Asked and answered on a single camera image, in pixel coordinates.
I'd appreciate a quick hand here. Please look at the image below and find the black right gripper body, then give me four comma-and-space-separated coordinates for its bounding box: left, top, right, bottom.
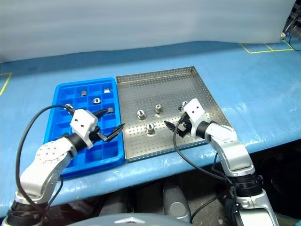
177, 113, 192, 138

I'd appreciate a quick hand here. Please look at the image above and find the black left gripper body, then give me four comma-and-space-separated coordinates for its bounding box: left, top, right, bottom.
89, 126, 102, 145

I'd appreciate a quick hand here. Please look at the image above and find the blue compartment tray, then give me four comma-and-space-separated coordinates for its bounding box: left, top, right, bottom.
43, 77, 125, 180

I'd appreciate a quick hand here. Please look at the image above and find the perforated metal tray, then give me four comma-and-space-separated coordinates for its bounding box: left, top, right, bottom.
116, 66, 233, 163

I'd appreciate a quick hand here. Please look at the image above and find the grey rounded housing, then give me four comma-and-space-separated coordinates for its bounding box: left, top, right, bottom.
162, 185, 191, 222
98, 196, 132, 218

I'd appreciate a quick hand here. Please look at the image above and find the blue plastic table cover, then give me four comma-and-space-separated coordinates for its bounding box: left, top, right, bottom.
0, 40, 301, 218

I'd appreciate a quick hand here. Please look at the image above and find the grey robot torso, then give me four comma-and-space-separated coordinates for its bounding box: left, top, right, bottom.
79, 213, 196, 226

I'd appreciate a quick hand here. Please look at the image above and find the white foam backdrop sheet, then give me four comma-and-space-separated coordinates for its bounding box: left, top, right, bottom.
0, 0, 294, 64

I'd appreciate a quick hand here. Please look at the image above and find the dark background equipment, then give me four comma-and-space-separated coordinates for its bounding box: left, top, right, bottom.
281, 0, 301, 51

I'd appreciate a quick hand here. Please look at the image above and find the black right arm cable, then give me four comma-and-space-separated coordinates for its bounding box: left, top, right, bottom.
173, 116, 237, 189

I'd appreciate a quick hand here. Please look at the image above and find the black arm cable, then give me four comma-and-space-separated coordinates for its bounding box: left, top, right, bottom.
173, 116, 237, 189
15, 105, 76, 226

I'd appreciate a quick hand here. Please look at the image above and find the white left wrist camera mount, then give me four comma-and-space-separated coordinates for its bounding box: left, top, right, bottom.
70, 109, 99, 149

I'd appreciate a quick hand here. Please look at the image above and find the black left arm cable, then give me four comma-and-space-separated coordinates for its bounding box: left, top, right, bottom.
15, 105, 76, 226

